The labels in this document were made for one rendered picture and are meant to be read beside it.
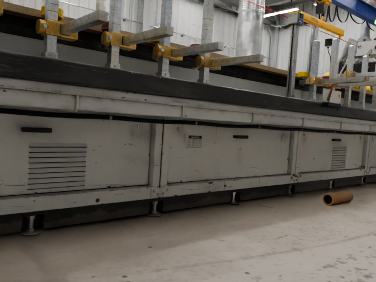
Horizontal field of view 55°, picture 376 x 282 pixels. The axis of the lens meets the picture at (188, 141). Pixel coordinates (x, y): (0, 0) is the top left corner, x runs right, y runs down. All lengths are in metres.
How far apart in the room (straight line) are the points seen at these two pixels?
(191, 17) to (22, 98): 10.34
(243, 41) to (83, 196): 5.59
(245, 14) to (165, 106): 5.50
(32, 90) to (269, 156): 1.74
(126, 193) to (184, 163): 0.42
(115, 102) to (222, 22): 11.10
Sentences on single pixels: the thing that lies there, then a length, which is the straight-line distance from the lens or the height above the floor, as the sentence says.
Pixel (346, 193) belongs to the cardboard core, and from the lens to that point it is 2.88.
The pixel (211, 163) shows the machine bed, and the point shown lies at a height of 0.27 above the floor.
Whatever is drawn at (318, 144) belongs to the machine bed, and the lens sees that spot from 3.17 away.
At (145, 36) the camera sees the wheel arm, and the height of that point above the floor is 0.81.
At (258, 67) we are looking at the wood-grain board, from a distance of 2.35.
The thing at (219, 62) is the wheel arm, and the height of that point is 0.80.
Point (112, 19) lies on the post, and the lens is 1.52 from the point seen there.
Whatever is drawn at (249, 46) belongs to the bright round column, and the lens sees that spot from 6.89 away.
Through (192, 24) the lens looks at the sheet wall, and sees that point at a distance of 11.52.
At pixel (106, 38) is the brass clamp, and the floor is 0.81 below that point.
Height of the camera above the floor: 0.51
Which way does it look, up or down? 3 degrees down
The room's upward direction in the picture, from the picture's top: 4 degrees clockwise
